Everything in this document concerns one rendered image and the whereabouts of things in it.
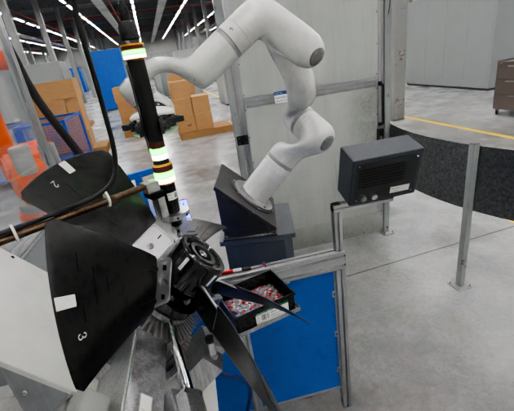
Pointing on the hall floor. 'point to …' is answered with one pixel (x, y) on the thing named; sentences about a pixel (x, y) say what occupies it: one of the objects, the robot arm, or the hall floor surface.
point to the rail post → (343, 337)
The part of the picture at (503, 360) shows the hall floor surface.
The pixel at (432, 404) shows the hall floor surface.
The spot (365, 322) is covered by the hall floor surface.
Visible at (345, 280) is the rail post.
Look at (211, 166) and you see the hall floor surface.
